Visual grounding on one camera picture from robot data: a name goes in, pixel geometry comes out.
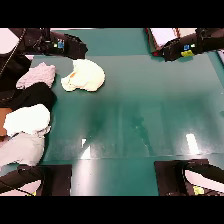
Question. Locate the pale pink garment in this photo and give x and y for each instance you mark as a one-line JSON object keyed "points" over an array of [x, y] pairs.
{"points": [[38, 76]]}

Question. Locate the white folded garment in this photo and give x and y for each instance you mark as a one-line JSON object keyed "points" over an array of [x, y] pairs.
{"points": [[162, 36]]}

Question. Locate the cream garment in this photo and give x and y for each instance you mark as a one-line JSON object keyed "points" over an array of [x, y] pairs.
{"points": [[87, 76]]}

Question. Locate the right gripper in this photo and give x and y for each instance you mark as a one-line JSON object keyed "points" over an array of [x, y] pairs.
{"points": [[173, 50]]}

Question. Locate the black garment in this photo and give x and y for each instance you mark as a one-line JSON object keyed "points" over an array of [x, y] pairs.
{"points": [[35, 95]]}

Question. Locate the grey garment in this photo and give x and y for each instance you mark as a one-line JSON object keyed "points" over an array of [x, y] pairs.
{"points": [[20, 148]]}

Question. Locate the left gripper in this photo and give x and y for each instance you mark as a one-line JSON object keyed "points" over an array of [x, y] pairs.
{"points": [[76, 47]]}

